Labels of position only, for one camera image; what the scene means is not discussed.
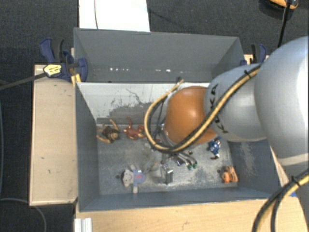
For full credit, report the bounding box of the blue-shirted pale toy figure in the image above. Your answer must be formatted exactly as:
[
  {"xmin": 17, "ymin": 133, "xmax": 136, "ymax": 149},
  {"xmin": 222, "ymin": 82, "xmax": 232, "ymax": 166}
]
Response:
[{"xmin": 120, "ymin": 164, "xmax": 147, "ymax": 194}]

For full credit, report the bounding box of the blue toy figure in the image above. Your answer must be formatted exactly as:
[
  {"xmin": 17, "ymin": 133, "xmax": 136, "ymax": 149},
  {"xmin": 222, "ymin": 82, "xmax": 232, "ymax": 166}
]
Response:
[{"xmin": 208, "ymin": 136, "xmax": 222, "ymax": 160}]

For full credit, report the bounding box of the red toy figure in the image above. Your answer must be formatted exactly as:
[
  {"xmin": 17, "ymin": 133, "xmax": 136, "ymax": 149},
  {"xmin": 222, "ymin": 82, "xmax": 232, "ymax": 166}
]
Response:
[{"xmin": 123, "ymin": 116, "xmax": 147, "ymax": 140}]

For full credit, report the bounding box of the orange toy figure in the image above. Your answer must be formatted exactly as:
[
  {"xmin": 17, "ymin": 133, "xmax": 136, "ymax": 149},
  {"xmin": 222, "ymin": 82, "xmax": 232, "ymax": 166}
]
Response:
[{"xmin": 220, "ymin": 165, "xmax": 239, "ymax": 184}]

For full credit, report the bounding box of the brown toy figure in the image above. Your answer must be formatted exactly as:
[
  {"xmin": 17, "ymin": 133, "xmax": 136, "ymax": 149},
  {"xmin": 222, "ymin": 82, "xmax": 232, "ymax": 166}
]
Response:
[{"xmin": 96, "ymin": 118, "xmax": 121, "ymax": 144}]

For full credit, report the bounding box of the grey metal bin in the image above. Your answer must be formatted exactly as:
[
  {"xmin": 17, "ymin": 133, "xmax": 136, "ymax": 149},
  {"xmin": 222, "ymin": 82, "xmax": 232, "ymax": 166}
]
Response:
[{"xmin": 73, "ymin": 27, "xmax": 286, "ymax": 213}]

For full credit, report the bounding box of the pale wood flat board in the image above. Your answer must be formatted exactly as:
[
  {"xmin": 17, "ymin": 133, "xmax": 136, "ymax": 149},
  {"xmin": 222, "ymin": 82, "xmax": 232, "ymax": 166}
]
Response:
[{"xmin": 28, "ymin": 64, "xmax": 79, "ymax": 206}]

